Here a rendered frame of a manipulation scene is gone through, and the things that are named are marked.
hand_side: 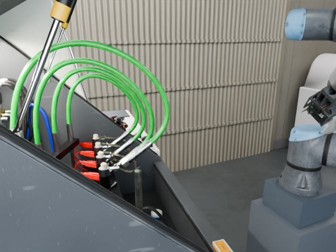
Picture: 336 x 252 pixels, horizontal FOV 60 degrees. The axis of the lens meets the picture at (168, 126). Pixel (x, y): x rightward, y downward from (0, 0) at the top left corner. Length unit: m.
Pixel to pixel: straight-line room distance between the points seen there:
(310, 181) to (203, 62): 2.12
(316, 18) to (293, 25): 0.05
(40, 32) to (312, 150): 0.97
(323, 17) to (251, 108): 2.78
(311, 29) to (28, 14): 0.82
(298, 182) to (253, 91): 2.45
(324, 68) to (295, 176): 2.78
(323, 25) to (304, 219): 0.65
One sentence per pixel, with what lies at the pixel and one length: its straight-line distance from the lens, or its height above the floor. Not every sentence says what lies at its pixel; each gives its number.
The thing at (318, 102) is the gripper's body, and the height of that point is 1.27.
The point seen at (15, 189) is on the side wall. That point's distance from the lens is 0.42.
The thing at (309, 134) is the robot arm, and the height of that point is 1.12.
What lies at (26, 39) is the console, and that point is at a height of 1.42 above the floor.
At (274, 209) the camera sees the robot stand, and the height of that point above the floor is 0.81.
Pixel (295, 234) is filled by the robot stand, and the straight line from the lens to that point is 1.12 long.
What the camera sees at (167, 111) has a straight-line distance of 0.77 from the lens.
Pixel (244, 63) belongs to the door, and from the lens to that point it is 3.35.
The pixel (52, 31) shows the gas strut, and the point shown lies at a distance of 0.39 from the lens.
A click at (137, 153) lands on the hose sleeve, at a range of 0.78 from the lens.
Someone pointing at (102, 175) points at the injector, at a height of 1.09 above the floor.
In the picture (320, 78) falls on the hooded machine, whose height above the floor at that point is 0.94.
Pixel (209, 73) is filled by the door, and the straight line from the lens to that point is 3.09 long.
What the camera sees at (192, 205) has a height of 0.95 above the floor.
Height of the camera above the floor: 1.44
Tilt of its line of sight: 18 degrees down
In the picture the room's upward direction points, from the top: straight up
